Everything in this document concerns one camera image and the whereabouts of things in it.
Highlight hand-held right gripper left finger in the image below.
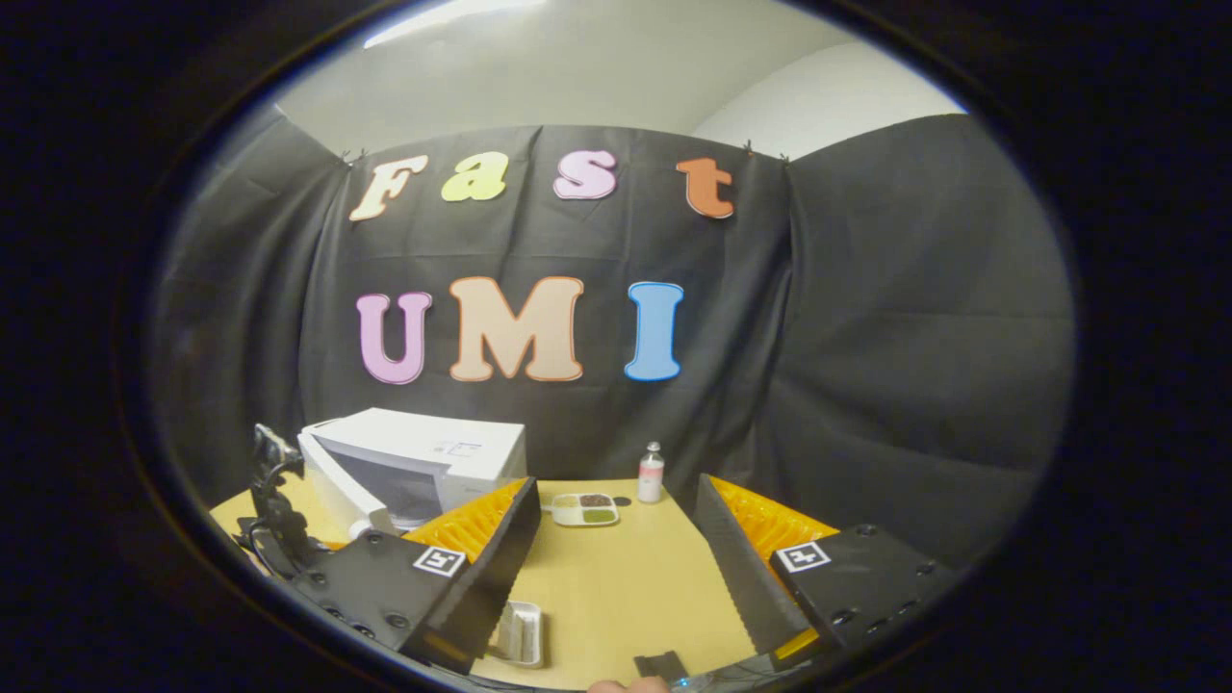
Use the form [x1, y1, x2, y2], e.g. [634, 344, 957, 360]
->
[289, 478, 542, 675]

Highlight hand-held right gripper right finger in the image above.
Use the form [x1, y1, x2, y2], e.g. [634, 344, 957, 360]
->
[695, 475, 954, 672]

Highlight white microwave oven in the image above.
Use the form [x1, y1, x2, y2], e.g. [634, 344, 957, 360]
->
[296, 407, 528, 540]

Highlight white rectangular plastic box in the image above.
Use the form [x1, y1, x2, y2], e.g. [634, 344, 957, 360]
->
[491, 602, 545, 670]

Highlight black backdrop cloth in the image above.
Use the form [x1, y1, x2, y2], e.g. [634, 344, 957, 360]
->
[149, 106, 1077, 569]

